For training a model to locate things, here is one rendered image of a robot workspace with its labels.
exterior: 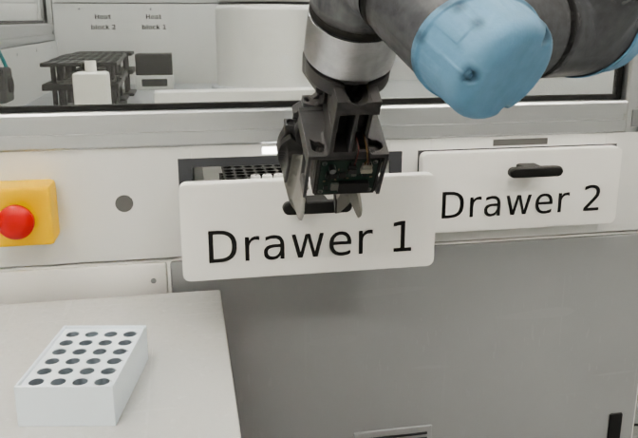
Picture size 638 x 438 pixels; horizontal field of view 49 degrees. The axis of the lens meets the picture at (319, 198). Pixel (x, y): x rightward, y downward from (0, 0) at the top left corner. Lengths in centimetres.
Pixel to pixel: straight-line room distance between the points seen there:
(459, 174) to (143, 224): 42
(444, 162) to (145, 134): 39
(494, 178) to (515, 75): 54
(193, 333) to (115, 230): 19
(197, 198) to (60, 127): 22
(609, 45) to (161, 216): 58
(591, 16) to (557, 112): 50
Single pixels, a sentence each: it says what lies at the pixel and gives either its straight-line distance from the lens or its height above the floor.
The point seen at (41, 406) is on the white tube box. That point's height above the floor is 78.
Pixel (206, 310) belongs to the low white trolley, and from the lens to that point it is 87.
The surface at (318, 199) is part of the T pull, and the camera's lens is 75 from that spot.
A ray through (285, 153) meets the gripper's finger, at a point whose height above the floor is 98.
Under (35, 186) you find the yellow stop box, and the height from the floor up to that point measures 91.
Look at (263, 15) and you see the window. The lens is 91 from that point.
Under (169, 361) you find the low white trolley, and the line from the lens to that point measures 75.
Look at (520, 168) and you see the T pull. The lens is 95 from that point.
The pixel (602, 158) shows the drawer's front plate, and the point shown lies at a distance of 105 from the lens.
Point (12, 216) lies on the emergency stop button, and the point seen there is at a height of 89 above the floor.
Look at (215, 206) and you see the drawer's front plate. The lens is 77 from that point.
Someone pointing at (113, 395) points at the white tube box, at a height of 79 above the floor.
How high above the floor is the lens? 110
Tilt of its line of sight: 14 degrees down
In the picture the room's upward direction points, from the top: straight up
